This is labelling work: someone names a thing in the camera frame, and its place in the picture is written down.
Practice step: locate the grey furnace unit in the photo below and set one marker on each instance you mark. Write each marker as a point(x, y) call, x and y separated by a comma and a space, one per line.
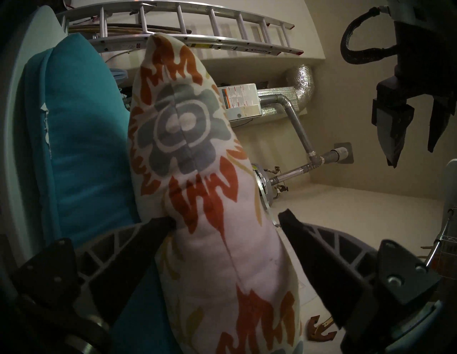
point(239, 103)

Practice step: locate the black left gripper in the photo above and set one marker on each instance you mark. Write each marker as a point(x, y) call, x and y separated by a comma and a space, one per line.
point(421, 64)

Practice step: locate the silver foil duct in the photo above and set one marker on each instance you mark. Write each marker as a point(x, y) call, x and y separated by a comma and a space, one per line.
point(301, 87)

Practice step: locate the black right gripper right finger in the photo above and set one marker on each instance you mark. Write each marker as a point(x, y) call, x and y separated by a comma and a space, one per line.
point(328, 267)

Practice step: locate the grey flue pipe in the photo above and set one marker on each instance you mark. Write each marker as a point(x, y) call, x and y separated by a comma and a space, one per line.
point(300, 128)

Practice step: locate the aluminium ladder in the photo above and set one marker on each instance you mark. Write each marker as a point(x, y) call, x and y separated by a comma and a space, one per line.
point(214, 25)

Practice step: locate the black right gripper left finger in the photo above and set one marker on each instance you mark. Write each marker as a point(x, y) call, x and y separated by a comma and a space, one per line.
point(125, 260)

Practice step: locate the wooden anchor wall decoration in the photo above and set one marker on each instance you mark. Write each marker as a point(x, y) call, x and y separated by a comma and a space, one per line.
point(321, 328)

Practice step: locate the floral HOPE JOY throw cushion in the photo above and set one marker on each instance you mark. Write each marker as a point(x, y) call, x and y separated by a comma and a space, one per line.
point(200, 178)

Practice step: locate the teal tufted seat cushion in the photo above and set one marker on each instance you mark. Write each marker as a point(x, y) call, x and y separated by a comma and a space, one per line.
point(82, 142)

